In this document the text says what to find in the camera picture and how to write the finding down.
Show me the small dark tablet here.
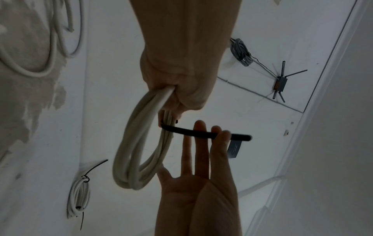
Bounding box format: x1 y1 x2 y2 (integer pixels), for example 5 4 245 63
227 140 244 160

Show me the thin white cable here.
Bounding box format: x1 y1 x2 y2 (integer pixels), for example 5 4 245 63
66 177 88 220
112 86 177 191

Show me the white wall conduit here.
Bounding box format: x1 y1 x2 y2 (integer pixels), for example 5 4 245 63
238 174 289 198

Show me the thin black wall wire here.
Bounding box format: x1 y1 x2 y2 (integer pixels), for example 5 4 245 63
217 0 360 114

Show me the person's right hand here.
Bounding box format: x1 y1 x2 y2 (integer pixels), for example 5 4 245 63
154 119 243 236

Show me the person's left hand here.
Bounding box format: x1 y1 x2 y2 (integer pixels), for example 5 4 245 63
128 0 244 122

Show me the grey coiled wall cable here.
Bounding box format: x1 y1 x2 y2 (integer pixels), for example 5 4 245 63
229 37 277 78

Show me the black router with antennas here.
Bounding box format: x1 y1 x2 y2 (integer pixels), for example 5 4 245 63
271 60 309 103

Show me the tangle of white cables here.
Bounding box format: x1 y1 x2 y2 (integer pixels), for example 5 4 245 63
0 0 86 78

